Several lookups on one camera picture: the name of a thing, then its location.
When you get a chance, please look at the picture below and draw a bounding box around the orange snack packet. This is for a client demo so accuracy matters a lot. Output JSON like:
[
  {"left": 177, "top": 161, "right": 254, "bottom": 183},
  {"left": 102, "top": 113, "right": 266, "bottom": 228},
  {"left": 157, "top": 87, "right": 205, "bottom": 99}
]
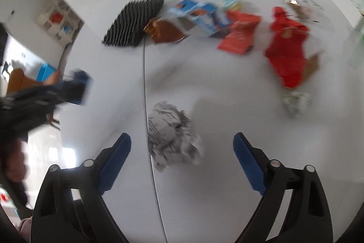
[{"left": 217, "top": 10, "right": 262, "bottom": 55}]

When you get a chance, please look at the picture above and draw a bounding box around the blue and white carton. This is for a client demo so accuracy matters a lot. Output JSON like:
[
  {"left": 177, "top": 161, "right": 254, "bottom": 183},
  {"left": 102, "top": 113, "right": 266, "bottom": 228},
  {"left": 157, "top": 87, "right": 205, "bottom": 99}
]
[{"left": 166, "top": 0, "right": 232, "bottom": 38}]

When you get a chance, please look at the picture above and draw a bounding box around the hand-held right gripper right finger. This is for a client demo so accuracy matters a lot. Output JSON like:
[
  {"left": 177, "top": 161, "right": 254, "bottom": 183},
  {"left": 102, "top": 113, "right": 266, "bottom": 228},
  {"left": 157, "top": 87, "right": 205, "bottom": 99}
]
[{"left": 233, "top": 132, "right": 334, "bottom": 243}]

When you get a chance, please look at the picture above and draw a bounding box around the brown cardboard piece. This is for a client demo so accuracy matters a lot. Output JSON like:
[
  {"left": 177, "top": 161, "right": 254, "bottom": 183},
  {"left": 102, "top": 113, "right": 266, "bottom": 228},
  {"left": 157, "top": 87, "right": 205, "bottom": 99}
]
[{"left": 303, "top": 51, "right": 323, "bottom": 81}]

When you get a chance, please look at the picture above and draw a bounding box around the reddish cloth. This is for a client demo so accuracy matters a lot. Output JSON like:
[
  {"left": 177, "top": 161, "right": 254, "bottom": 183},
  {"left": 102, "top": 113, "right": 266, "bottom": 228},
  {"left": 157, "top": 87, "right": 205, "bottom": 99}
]
[{"left": 15, "top": 217, "right": 32, "bottom": 240}]

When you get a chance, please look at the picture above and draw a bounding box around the pale yellow green wrapper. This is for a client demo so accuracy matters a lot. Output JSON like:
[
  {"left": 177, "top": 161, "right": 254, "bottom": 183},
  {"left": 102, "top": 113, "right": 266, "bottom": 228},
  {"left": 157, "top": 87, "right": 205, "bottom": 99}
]
[{"left": 222, "top": 0, "right": 243, "bottom": 12}]

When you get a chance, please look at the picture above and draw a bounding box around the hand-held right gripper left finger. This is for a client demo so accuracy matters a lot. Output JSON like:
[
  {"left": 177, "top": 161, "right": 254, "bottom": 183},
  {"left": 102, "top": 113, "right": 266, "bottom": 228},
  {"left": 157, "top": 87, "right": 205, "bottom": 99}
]
[{"left": 31, "top": 133, "right": 132, "bottom": 243}]

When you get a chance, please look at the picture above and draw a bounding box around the brown foil snack wrapper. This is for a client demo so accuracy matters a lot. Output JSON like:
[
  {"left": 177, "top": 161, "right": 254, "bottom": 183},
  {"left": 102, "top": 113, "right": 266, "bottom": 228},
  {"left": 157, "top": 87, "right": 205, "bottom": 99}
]
[{"left": 143, "top": 18, "right": 188, "bottom": 45}]

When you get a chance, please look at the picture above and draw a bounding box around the red snack packet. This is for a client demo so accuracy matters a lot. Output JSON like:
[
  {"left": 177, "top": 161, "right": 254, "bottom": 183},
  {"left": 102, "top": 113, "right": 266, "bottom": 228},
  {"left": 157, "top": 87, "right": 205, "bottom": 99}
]
[{"left": 264, "top": 6, "right": 310, "bottom": 89}]

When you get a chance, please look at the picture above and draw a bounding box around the blue storage box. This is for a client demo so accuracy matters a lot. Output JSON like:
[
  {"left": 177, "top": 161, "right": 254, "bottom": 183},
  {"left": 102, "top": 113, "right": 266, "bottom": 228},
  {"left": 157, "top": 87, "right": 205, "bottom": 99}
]
[{"left": 35, "top": 63, "right": 57, "bottom": 81}]

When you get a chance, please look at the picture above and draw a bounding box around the person's left hand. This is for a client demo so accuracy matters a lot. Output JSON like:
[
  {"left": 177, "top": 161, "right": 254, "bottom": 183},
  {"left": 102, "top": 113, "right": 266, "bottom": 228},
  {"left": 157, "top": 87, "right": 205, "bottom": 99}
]
[{"left": 0, "top": 139, "right": 29, "bottom": 184}]

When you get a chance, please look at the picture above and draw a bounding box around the white shelf unit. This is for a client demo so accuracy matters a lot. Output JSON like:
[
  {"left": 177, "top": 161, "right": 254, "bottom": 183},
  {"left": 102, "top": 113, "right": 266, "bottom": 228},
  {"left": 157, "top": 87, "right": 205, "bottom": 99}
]
[{"left": 35, "top": 0, "right": 85, "bottom": 46}]

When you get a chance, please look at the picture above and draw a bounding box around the newspaper ball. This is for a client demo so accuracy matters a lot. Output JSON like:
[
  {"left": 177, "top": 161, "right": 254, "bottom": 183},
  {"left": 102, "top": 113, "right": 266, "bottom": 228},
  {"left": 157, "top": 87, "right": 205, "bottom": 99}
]
[{"left": 146, "top": 101, "right": 205, "bottom": 172}]

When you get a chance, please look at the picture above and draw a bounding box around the orange wooden chair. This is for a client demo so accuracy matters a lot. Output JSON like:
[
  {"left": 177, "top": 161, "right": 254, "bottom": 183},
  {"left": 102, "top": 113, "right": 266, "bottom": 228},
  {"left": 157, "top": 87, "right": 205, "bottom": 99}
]
[{"left": 6, "top": 68, "right": 62, "bottom": 131}]

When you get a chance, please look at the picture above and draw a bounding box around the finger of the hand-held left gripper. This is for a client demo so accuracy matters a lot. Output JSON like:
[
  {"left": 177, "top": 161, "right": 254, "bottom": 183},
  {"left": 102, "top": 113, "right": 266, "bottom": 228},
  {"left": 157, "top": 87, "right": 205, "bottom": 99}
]
[{"left": 43, "top": 69, "right": 94, "bottom": 107}]

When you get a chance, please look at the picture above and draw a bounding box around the grey green wrapper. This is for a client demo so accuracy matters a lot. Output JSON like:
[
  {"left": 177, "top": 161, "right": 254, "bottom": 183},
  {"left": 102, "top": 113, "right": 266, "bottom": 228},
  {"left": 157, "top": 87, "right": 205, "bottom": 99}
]
[{"left": 281, "top": 89, "right": 312, "bottom": 118}]

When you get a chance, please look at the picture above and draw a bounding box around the clear wrapper with brown print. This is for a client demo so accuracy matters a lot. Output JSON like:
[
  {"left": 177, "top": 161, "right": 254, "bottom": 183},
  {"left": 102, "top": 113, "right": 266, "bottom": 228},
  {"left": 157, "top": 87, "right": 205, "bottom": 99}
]
[{"left": 281, "top": 0, "right": 326, "bottom": 23}]

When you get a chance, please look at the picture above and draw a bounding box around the black ribbed foam sheet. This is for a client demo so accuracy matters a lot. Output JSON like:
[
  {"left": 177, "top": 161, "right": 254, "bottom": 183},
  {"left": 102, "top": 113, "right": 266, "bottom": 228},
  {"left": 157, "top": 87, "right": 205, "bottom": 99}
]
[{"left": 102, "top": 0, "right": 166, "bottom": 48}]

